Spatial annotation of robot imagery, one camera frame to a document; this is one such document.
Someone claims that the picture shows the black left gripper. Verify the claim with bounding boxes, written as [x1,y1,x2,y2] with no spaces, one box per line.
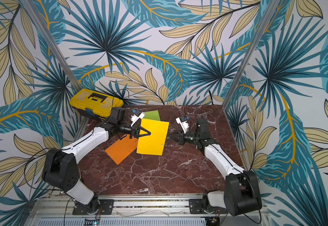
[118,121,151,138]

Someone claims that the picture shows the yellow paper sheet stack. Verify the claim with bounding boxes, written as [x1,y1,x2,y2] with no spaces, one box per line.
[137,119,169,156]

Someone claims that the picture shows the green paper sheet stack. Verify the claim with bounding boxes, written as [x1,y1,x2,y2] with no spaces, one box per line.
[144,110,161,121]

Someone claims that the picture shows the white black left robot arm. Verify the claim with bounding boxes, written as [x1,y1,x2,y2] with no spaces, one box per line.
[42,107,151,210]

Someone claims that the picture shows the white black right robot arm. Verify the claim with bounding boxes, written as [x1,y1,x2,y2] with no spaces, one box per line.
[173,116,262,216]

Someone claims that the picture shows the orange paper sheet stack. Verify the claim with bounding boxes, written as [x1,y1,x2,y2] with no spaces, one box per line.
[105,136,138,165]

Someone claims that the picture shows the yellow black toolbox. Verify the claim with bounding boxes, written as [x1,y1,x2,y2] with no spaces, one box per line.
[70,89,124,120]

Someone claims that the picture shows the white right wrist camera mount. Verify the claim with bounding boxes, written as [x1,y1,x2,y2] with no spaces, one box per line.
[176,115,189,134]

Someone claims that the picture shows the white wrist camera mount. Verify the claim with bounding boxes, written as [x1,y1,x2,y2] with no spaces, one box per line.
[176,115,189,134]
[131,109,145,126]

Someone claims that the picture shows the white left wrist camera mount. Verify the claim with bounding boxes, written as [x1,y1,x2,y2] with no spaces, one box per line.
[131,109,145,126]

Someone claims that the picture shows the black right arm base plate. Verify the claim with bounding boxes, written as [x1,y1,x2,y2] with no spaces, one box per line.
[189,198,228,214]

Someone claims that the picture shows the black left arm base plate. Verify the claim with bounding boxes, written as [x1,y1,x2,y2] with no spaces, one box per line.
[72,199,114,216]

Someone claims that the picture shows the aluminium front rail frame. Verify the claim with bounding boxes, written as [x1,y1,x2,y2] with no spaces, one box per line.
[25,194,274,226]

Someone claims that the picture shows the aluminium corner post left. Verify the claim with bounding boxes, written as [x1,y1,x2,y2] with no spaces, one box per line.
[21,0,81,92]

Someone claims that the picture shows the aluminium corner post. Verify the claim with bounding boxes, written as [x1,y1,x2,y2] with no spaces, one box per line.
[222,0,280,110]
[21,0,81,92]

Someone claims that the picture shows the aluminium corner post right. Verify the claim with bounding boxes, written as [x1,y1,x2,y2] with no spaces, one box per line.
[222,0,280,110]

